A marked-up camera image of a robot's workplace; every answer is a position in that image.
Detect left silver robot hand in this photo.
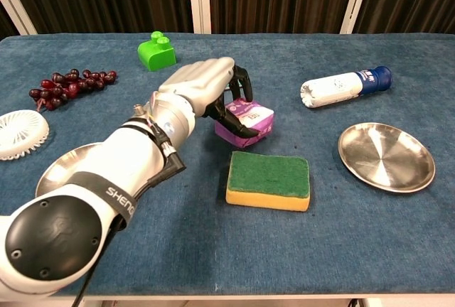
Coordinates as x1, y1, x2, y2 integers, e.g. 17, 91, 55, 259
158, 56, 260, 140

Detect purple box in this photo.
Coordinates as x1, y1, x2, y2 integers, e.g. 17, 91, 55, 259
214, 97, 275, 149

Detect green and yellow sponge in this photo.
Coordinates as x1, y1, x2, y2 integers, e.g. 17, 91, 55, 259
225, 151, 311, 212

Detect green toy block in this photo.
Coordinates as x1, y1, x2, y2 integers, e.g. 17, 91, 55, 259
137, 31, 178, 72

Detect red grape bunch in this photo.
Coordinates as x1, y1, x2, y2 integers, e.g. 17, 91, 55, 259
28, 68, 119, 112

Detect white bottle with blue cap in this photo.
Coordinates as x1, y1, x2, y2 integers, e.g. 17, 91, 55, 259
300, 65, 393, 110

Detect round steel plate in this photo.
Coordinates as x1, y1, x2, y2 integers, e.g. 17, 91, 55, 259
337, 122, 437, 194
34, 142, 107, 198

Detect white handheld fan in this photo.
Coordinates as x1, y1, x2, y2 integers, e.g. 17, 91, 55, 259
0, 109, 50, 161

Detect blue table cloth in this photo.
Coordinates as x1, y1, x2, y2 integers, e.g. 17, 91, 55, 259
0, 32, 455, 296

